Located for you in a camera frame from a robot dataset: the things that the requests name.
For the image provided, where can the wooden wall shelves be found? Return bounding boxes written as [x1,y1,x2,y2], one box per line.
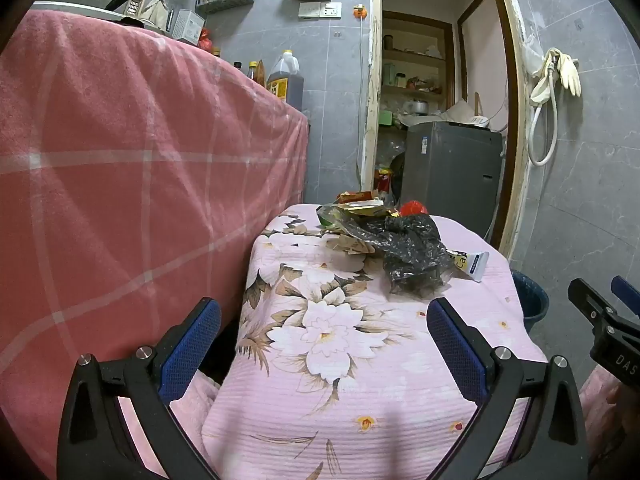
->
[381,10,456,116]

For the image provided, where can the large oil bottle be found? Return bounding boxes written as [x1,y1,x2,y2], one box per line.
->
[266,50,305,103]

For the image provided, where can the pink checked blanket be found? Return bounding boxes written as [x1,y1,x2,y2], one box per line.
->
[0,7,311,478]

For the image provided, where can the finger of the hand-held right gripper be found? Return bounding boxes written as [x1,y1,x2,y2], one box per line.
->
[611,275,640,322]
[568,278,629,334]

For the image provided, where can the white sack red label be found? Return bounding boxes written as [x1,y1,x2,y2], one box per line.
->
[375,167,398,196]

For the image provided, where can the blue bucket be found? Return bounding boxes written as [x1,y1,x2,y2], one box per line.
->
[510,269,550,322]

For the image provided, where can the white perforated cutlery holder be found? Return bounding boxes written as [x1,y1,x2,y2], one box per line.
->
[171,9,206,45]

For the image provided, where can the grey washing machine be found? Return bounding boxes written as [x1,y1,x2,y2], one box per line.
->
[400,121,507,248]

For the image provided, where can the green packet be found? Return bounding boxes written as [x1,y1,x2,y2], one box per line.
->
[317,204,351,227]

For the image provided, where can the clear plastic bag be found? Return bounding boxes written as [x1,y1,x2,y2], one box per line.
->
[522,20,546,78]

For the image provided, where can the foil wrapper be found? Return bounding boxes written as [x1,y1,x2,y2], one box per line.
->
[342,200,398,218]

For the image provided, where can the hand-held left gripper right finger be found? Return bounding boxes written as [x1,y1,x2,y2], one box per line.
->
[426,297,590,480]

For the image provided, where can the cream rubber glove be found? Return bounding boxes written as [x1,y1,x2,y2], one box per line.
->
[530,57,557,106]
[559,51,583,97]

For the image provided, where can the beige towel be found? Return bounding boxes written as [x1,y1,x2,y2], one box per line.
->
[140,0,171,28]

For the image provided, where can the white paper sheet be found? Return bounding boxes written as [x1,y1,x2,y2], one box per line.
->
[445,100,491,128]

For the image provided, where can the white blue toothpaste tube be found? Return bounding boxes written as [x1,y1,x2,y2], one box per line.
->
[447,250,490,282]

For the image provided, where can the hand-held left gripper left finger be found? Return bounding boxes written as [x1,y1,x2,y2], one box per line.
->
[56,297,222,480]

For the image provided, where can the pink floral tablecloth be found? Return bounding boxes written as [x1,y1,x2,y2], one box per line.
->
[117,203,548,480]

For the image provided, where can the white wall shelf basket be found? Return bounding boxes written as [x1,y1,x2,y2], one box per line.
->
[195,0,258,15]

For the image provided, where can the wooden door frame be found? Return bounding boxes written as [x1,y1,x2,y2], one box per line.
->
[357,0,531,261]

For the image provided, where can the black plastic bag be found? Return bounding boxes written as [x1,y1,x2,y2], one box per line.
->
[345,213,456,298]

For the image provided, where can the white cable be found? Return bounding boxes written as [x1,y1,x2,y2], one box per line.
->
[355,17,366,183]

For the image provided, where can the pink fleece cloth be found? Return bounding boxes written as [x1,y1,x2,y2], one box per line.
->
[579,364,622,461]
[117,370,222,480]

